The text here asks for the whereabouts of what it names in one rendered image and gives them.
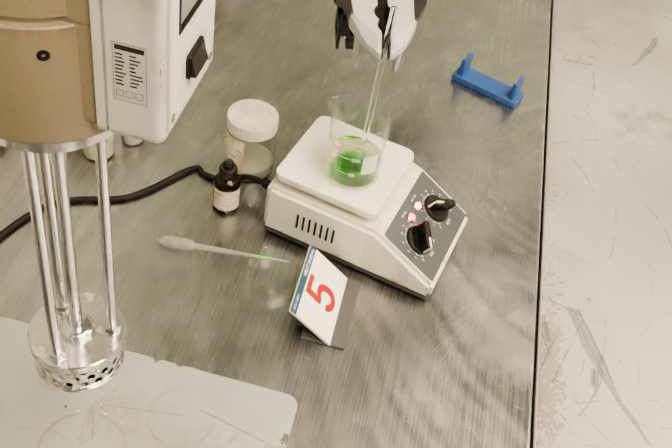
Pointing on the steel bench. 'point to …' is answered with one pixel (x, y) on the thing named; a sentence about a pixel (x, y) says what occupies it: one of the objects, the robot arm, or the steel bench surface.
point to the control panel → (442, 231)
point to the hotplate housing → (350, 233)
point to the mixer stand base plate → (135, 406)
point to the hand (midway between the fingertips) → (385, 42)
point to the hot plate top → (310, 178)
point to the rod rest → (510, 96)
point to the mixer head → (101, 40)
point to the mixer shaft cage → (59, 350)
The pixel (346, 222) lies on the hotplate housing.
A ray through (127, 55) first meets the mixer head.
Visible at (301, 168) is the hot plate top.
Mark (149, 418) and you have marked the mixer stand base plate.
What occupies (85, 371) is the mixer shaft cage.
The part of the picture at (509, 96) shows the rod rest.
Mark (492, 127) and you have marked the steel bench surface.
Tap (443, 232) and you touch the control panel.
